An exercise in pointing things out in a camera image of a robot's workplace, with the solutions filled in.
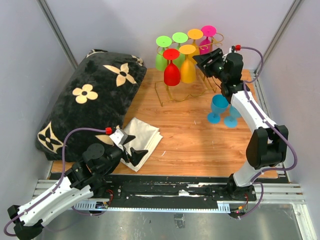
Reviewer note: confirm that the red wine glass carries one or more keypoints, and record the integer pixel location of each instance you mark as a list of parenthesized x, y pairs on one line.
[(172, 75)]

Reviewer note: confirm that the pink wine glass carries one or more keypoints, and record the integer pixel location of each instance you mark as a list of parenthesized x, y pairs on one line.
[(205, 45)]

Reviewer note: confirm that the black floral pillow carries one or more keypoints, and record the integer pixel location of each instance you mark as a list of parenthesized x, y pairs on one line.
[(98, 96)]

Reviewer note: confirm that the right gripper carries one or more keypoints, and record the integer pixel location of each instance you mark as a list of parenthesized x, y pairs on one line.
[(202, 60)]

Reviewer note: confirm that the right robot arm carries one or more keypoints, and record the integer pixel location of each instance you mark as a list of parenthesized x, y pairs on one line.
[(267, 146)]

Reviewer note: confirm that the light blue wine glass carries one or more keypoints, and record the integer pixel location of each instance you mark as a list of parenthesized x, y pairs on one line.
[(231, 121)]

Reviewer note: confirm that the folded beige cloth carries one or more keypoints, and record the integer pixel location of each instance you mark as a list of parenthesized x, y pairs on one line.
[(147, 137)]

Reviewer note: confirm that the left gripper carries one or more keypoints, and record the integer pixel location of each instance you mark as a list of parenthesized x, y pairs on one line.
[(136, 155)]

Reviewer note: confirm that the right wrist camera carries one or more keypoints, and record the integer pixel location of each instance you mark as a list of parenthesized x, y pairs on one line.
[(229, 57)]

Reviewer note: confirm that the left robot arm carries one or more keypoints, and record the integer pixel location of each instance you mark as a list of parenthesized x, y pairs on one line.
[(85, 179)]

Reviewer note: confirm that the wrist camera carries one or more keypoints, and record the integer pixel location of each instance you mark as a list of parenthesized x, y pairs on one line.
[(229, 57), (118, 137)]

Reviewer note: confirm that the front yellow wine glass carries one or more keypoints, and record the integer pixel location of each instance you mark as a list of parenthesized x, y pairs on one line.
[(187, 69)]

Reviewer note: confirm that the left green wine glass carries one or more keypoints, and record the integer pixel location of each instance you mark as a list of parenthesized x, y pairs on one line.
[(163, 42)]

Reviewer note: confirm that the gold wire glass rack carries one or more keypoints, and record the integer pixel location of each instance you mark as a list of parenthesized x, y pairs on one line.
[(201, 84)]

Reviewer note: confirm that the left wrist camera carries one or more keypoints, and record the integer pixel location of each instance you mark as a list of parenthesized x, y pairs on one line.
[(118, 137)]

